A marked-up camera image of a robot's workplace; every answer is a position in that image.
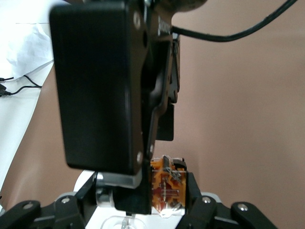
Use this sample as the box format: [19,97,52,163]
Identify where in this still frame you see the brown table cover mat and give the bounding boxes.
[4,0,305,229]

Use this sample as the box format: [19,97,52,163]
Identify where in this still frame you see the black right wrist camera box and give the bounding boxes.
[49,0,150,207]

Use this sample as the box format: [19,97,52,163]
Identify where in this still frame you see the white crumpled sheet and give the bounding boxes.
[0,0,57,81]

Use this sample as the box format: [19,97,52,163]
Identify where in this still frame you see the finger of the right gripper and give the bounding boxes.
[113,107,165,215]

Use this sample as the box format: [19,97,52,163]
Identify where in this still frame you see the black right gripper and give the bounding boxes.
[132,0,181,142]

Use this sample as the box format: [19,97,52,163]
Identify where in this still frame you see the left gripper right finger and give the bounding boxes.
[183,171,278,229]

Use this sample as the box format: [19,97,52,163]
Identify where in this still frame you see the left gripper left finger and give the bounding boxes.
[0,171,99,229]

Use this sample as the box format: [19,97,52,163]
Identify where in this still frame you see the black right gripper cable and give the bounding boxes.
[171,0,300,43]

